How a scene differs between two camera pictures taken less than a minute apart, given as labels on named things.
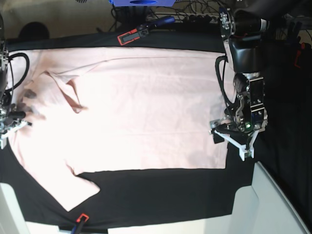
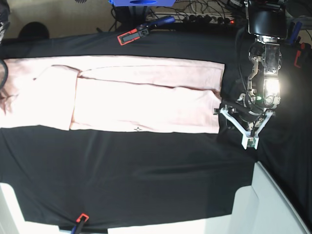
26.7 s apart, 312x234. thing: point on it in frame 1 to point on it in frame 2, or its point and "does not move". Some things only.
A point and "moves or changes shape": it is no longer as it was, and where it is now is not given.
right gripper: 219,125 to 231,109
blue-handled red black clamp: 143,29 does not move
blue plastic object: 143,3 does not move
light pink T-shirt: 98,109 moves or changes shape
